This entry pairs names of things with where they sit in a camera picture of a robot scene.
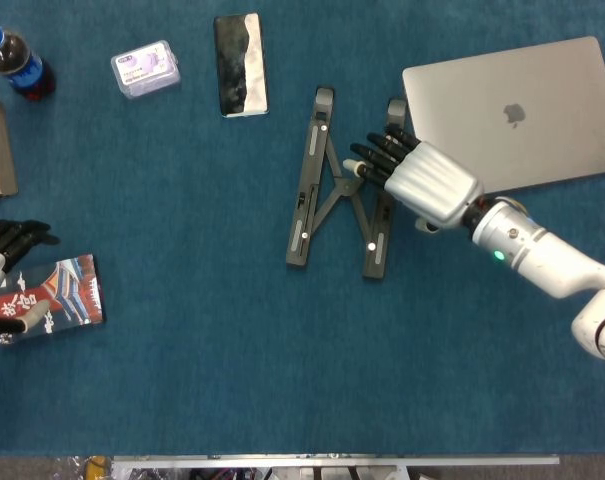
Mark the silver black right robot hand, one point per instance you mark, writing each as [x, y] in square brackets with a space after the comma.
[432, 185]

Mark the black folding laptop stand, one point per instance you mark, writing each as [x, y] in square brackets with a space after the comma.
[312, 150]

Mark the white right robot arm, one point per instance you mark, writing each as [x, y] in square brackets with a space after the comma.
[547, 260]

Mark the silver apple laptop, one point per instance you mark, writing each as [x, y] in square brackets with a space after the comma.
[532, 110]

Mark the red blue illustrated book box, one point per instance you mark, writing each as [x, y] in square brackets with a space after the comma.
[77, 295]

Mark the cola bottle blue cap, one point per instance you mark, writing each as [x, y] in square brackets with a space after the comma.
[24, 70]

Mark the crumpled clear plastic wrap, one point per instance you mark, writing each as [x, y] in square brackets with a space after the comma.
[67, 468]

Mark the yellow object under table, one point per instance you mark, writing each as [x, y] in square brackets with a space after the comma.
[96, 467]

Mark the clear plastic box purple label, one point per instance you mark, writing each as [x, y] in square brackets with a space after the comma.
[144, 70]

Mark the teal table cloth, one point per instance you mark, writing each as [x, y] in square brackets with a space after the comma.
[232, 375]

